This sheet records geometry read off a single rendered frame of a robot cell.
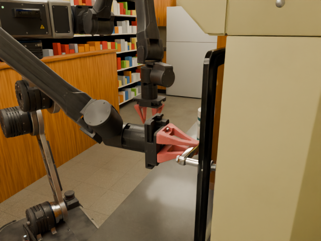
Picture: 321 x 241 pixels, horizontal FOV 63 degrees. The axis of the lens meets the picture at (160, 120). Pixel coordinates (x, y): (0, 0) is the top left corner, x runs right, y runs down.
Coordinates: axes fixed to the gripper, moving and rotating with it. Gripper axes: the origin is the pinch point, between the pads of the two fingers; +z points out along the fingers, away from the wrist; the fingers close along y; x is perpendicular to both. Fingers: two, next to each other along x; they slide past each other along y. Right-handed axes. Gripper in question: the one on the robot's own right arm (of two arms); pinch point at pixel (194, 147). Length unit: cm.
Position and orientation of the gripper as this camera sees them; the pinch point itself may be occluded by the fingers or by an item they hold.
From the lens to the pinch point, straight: 51.8
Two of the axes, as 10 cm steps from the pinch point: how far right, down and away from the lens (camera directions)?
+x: 3.9, -3.1, 8.7
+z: 9.2, 1.3, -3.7
